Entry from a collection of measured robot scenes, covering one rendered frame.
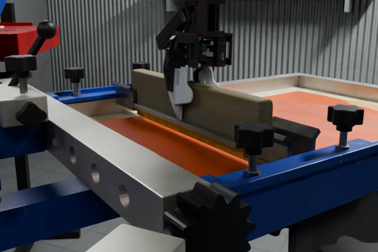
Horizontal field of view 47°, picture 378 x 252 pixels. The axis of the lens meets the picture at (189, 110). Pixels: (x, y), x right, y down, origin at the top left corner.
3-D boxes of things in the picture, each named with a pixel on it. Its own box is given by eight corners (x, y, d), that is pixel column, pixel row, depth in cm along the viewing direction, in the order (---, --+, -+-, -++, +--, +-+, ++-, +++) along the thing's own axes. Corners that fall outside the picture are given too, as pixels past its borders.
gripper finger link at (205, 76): (216, 122, 74) (210, 70, 71) (196, 115, 79) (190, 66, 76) (230, 117, 75) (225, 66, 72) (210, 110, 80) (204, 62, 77)
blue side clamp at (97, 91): (162, 107, 109) (162, 80, 107) (172, 111, 105) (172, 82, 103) (42, 125, 93) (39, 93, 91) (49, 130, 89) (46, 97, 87)
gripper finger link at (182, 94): (181, 125, 70) (189, 68, 68) (162, 117, 75) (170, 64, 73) (197, 126, 72) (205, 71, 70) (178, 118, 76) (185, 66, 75)
